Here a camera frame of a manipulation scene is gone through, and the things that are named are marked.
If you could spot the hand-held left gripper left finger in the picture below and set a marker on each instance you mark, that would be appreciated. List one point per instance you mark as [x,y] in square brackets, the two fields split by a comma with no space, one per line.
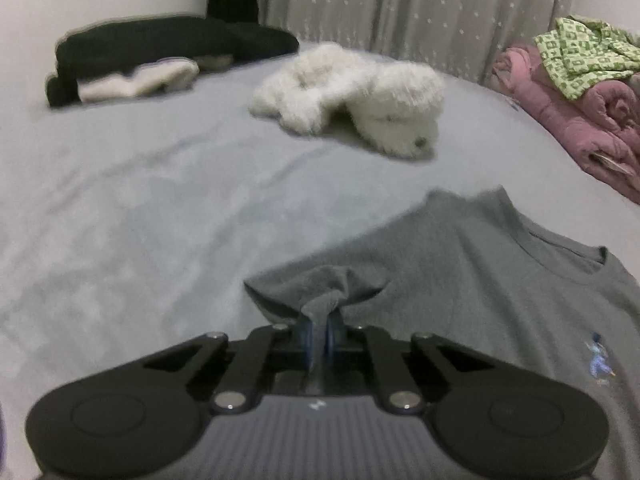
[305,347]

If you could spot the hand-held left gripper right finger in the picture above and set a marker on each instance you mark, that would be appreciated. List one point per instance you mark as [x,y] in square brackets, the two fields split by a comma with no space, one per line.
[331,347]

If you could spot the grey t-shirt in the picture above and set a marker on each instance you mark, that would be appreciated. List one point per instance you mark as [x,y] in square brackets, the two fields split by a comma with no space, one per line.
[475,285]

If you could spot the bed with grey sheet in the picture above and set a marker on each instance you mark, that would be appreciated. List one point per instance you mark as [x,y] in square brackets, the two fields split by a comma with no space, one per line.
[125,210]

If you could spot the white plush dog toy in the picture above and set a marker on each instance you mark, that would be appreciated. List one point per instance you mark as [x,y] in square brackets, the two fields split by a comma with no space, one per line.
[360,95]

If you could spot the white cloth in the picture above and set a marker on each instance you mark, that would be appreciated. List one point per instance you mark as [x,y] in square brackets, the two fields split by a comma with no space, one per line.
[140,80]

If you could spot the pink folded quilt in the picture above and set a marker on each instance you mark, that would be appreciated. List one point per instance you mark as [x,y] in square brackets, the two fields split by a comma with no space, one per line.
[575,130]

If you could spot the black fleece garment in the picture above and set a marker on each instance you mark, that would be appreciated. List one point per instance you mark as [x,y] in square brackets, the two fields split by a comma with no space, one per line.
[160,42]

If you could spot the grey star-print curtain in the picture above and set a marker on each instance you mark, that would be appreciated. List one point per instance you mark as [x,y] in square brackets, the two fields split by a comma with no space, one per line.
[410,10]

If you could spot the green patterned cloth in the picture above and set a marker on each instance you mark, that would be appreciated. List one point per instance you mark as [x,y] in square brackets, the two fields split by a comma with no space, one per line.
[585,55]

